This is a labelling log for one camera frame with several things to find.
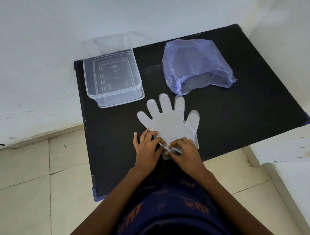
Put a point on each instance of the person's right hand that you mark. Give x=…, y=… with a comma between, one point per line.
x=187, y=158

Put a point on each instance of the person's left hand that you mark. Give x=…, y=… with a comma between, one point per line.
x=145, y=155

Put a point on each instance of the person's left thumb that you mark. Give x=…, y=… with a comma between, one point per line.
x=161, y=151

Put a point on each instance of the person's left little finger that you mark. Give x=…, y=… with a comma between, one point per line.
x=135, y=141

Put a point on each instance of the person's right thumb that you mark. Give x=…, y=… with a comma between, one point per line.
x=171, y=155

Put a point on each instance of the person's left middle finger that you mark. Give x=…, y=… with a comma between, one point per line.
x=152, y=135

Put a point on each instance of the clear plastic disposable glove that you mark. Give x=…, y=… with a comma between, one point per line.
x=169, y=121

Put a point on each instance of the person's right forearm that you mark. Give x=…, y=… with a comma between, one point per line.
x=230, y=205

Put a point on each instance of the person's left forearm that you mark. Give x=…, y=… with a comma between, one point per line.
x=111, y=203

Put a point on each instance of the dark blue printed garment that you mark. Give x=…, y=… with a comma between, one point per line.
x=174, y=205

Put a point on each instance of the blue table corner cap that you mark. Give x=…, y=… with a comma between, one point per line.
x=75, y=65
x=307, y=120
x=96, y=195

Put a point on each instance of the clear plastic storage container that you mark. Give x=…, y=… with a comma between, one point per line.
x=113, y=77

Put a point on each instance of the blue translucent plastic bag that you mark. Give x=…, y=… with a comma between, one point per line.
x=196, y=63

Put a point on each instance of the clear plastic container lid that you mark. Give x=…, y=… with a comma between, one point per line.
x=109, y=43

